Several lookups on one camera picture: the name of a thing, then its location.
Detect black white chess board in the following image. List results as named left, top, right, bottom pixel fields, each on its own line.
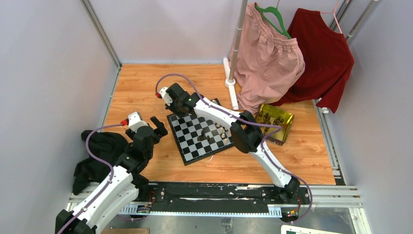
left=167, top=114, right=234, bottom=166

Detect dark chess piece cluster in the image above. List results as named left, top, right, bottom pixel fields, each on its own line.
left=197, top=130, right=212, bottom=144

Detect yellow transparent piece tray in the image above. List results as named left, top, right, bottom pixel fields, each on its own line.
left=255, top=103, right=295, bottom=146

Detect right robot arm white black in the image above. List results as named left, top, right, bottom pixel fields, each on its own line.
left=158, top=83, right=300, bottom=204

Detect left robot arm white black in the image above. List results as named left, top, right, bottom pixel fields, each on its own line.
left=55, top=112, right=168, bottom=234

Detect row of light chess pieces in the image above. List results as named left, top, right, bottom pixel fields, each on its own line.
left=205, top=100, right=232, bottom=150

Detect dark chess pieces in tray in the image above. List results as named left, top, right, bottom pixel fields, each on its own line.
left=257, top=111, right=288, bottom=129

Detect black cloth heap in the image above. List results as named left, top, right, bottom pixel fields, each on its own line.
left=72, top=132, right=128, bottom=195

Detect white clothes rack stand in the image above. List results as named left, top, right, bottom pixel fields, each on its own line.
left=223, top=0, right=248, bottom=110

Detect pink hanging shorts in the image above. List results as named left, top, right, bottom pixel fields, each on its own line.
left=234, top=3, right=305, bottom=114

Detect green clothes hanger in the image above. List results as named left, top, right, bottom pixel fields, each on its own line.
left=255, top=5, right=292, bottom=40

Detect dark red hanging shirt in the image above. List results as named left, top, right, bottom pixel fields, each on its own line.
left=273, top=8, right=355, bottom=113

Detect pink clothes hanger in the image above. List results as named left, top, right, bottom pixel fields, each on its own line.
left=320, top=0, right=343, bottom=34

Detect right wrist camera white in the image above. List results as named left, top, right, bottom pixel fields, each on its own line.
left=155, top=87, right=173, bottom=106

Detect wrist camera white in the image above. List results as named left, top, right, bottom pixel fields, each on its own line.
left=120, top=112, right=148, bottom=133
left=155, top=87, right=173, bottom=106

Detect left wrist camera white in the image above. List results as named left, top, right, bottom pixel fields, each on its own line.
left=120, top=112, right=148, bottom=133

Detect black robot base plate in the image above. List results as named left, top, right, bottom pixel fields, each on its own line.
left=135, top=182, right=312, bottom=222

